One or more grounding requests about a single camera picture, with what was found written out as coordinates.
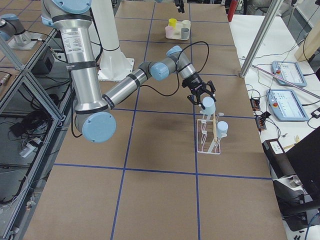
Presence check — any red fire extinguisher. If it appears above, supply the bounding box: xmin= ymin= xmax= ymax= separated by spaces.
xmin=227 ymin=0 xmax=238 ymax=23

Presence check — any teach pendant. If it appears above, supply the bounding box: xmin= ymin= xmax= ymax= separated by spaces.
xmin=271 ymin=60 xmax=307 ymax=87
xmin=266 ymin=89 xmax=309 ymax=122

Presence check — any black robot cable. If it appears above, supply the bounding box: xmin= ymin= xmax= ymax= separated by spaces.
xmin=69 ymin=41 xmax=210 ymax=138

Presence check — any long metal grabber stick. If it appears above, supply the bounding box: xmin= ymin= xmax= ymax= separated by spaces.
xmin=251 ymin=65 xmax=320 ymax=99

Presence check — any aluminium frame post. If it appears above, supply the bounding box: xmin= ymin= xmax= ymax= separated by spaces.
xmin=239 ymin=0 xmax=283 ymax=78

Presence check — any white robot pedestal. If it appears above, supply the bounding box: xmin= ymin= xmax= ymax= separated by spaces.
xmin=89 ymin=0 xmax=135 ymax=82

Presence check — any wooden rack handle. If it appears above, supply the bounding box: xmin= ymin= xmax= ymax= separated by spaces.
xmin=212 ymin=113 xmax=218 ymax=143

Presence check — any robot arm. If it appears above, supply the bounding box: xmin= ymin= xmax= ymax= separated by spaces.
xmin=41 ymin=0 xmax=215 ymax=143

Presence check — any far teach pendant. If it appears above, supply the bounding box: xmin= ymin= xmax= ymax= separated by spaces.
xmin=271 ymin=60 xmax=307 ymax=87

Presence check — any white wire cup rack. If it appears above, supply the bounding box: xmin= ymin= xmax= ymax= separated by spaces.
xmin=196 ymin=110 xmax=227 ymax=155

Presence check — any cream white cup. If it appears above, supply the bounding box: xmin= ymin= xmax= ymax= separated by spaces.
xmin=182 ymin=20 xmax=191 ymax=29

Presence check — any pink plastic cup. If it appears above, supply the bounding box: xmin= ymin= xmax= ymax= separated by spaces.
xmin=165 ymin=25 xmax=175 ymax=39

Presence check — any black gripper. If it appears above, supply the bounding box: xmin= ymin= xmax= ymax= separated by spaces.
xmin=182 ymin=74 xmax=217 ymax=108
xmin=174 ymin=0 xmax=185 ymax=14

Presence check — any black computer monitor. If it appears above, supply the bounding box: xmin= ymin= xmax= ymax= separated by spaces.
xmin=286 ymin=128 xmax=320 ymax=199

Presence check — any light blue cup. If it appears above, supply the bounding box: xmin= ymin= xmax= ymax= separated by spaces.
xmin=216 ymin=121 xmax=229 ymax=138
xmin=202 ymin=96 xmax=216 ymax=116

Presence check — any yellow plastic cup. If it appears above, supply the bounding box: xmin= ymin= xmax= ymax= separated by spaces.
xmin=168 ymin=18 xmax=177 ymax=29

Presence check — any cream plastic tray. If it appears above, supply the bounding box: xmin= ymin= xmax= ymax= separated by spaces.
xmin=169 ymin=21 xmax=186 ymax=41

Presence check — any near teach pendant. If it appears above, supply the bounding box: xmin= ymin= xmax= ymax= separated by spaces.
xmin=266 ymin=89 xmax=309 ymax=122

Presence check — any grey plastic cup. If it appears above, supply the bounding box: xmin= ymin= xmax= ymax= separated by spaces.
xmin=180 ymin=27 xmax=190 ymax=40

